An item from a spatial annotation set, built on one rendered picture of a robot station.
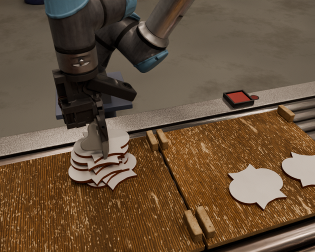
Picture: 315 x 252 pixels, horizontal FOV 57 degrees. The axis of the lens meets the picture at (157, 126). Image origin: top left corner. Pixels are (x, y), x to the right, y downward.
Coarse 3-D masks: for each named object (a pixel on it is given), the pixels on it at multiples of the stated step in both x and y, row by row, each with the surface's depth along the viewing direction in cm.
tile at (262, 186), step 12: (252, 168) 70; (264, 168) 70; (240, 180) 67; (252, 180) 67; (264, 180) 67; (276, 180) 67; (240, 192) 64; (252, 192) 64; (264, 192) 64; (276, 192) 64; (252, 204) 62; (264, 204) 62
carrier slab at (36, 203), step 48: (144, 144) 78; (0, 192) 65; (48, 192) 65; (96, 192) 65; (144, 192) 65; (0, 240) 56; (48, 240) 56; (96, 240) 56; (144, 240) 56; (192, 240) 56
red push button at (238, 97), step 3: (231, 93) 100; (234, 93) 100; (237, 93) 100; (240, 93) 100; (243, 93) 100; (231, 96) 98; (234, 96) 98; (237, 96) 98; (240, 96) 98; (243, 96) 98; (246, 96) 98; (234, 99) 97; (237, 99) 97; (240, 99) 97; (243, 99) 97; (246, 99) 97; (249, 99) 97; (234, 102) 96
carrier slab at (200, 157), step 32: (192, 128) 83; (224, 128) 83; (256, 128) 83; (288, 128) 83; (192, 160) 73; (224, 160) 73; (256, 160) 73; (192, 192) 65; (224, 192) 65; (288, 192) 65; (224, 224) 59; (256, 224) 59
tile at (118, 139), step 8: (112, 136) 71; (120, 136) 71; (128, 136) 71; (112, 144) 69; (120, 144) 69; (80, 152) 67; (88, 152) 67; (96, 152) 67; (112, 152) 67; (120, 152) 67; (96, 160) 65
